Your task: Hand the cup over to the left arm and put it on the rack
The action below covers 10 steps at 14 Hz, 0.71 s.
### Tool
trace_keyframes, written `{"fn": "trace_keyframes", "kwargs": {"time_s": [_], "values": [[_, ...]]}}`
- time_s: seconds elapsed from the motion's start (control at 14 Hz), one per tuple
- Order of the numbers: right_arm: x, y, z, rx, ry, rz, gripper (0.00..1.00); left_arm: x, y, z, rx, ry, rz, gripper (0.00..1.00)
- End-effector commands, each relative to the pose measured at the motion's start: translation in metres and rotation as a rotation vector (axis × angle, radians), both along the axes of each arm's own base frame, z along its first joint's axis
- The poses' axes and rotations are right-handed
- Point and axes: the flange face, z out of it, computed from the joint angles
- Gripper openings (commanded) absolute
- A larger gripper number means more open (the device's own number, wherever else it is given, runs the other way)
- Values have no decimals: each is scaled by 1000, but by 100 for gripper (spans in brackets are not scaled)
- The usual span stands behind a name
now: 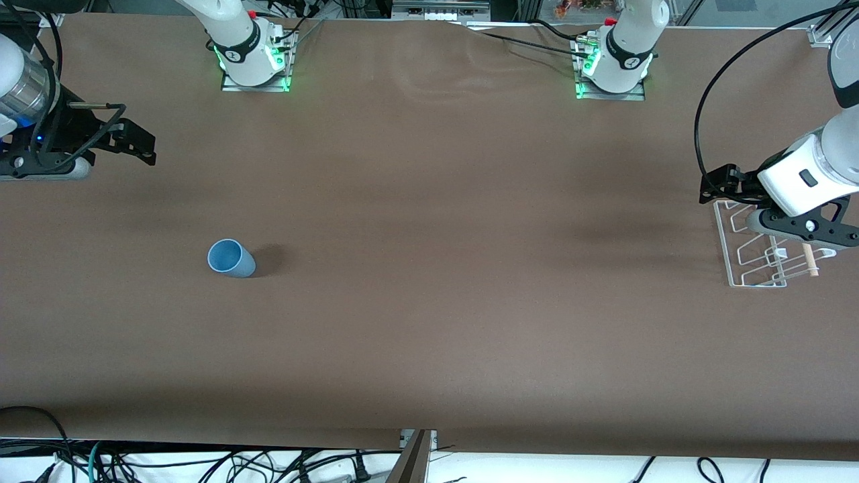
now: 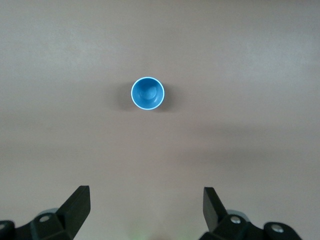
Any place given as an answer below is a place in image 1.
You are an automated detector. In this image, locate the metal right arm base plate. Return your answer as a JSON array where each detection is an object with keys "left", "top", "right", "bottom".
[{"left": 220, "top": 28, "right": 294, "bottom": 93}]

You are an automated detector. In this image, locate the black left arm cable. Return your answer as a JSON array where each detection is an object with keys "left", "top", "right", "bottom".
[{"left": 694, "top": 0, "right": 859, "bottom": 178}]

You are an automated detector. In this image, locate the teal cable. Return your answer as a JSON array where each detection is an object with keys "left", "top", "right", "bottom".
[{"left": 86, "top": 439, "right": 109, "bottom": 483}]

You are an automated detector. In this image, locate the blue plastic cup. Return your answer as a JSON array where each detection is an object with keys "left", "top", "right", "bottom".
[{"left": 207, "top": 238, "right": 257, "bottom": 278}]

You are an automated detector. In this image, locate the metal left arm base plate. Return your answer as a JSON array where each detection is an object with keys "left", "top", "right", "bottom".
[{"left": 572, "top": 35, "right": 647, "bottom": 102}]

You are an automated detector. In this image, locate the thick black cable loop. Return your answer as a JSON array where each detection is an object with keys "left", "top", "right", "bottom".
[{"left": 0, "top": 405, "right": 76, "bottom": 483}]

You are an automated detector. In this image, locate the aluminium corner bracket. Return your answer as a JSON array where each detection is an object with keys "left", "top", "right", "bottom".
[{"left": 808, "top": 0, "right": 859, "bottom": 48}]

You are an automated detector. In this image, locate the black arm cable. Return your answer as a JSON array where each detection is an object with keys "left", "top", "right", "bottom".
[
  {"left": 694, "top": 0, "right": 859, "bottom": 178},
  {"left": 0, "top": 7, "right": 65, "bottom": 168}
]

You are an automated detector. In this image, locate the grey metal table bracket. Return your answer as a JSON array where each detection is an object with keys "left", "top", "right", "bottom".
[{"left": 385, "top": 429, "right": 438, "bottom": 483}]

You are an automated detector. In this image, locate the white wire cup rack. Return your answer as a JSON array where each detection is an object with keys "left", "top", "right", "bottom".
[{"left": 713, "top": 199, "right": 838, "bottom": 289}]

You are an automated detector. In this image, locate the black cable on table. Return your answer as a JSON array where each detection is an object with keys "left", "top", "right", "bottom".
[
  {"left": 530, "top": 19, "right": 588, "bottom": 46},
  {"left": 470, "top": 28, "right": 595, "bottom": 58}
]

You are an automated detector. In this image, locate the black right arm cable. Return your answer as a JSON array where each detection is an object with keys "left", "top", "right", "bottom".
[{"left": 0, "top": 7, "right": 65, "bottom": 168}]

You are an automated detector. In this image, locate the grey power strip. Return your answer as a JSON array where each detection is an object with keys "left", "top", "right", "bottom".
[{"left": 392, "top": 0, "right": 491, "bottom": 21}]

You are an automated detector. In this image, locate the brown table cover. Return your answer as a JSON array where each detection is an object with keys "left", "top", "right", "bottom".
[{"left": 0, "top": 12, "right": 859, "bottom": 462}]

